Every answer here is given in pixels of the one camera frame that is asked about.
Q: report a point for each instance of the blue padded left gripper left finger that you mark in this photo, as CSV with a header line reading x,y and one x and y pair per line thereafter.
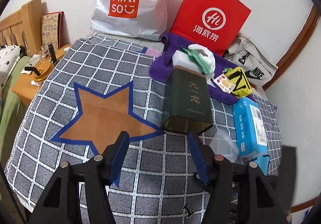
x,y
120,149

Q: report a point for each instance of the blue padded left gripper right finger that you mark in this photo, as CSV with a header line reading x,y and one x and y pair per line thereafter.
x,y
195,147

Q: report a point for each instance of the clear white mesh bag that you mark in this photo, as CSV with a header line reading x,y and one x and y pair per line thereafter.
x,y
223,145

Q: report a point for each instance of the orange fruit pattern sachet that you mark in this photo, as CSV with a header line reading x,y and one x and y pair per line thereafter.
x,y
223,82

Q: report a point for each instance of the yellow black pouch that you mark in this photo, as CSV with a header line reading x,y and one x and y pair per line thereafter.
x,y
238,78

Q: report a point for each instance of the green snack packet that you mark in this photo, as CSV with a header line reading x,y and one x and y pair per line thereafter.
x,y
202,55

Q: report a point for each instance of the white plush toy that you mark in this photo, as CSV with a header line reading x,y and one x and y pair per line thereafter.
x,y
209,78

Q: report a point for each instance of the brown star mat blue edge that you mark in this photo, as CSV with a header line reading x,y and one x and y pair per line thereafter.
x,y
102,117

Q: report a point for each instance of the dark green tea box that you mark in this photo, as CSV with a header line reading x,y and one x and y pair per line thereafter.
x,y
187,105

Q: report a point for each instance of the light blue tissue pack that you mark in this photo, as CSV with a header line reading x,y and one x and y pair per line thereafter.
x,y
250,131

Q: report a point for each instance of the small green tissue pack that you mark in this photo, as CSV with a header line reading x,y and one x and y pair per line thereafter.
x,y
227,69

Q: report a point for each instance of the white foam block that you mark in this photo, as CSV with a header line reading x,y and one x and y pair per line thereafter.
x,y
182,59

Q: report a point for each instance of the green blanket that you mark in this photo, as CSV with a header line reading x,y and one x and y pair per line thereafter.
x,y
13,111

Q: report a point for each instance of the wooden bedside table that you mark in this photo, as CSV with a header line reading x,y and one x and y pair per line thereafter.
x,y
24,89

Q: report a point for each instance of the grey Nike bag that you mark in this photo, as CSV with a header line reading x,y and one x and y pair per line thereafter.
x,y
245,53

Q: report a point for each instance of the black bottle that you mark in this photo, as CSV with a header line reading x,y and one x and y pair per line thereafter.
x,y
52,53

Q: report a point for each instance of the red Haidilao paper bag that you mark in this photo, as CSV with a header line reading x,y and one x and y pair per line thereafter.
x,y
210,23

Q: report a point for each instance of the patterned book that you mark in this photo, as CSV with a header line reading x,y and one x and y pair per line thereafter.
x,y
51,25

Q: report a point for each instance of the white spotted pillow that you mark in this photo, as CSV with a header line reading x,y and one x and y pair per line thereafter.
x,y
10,55

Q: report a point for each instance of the wooden headboard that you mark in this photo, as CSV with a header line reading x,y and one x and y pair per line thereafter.
x,y
23,27

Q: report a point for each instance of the brown wooden door frame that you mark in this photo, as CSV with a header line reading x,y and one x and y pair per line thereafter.
x,y
297,46

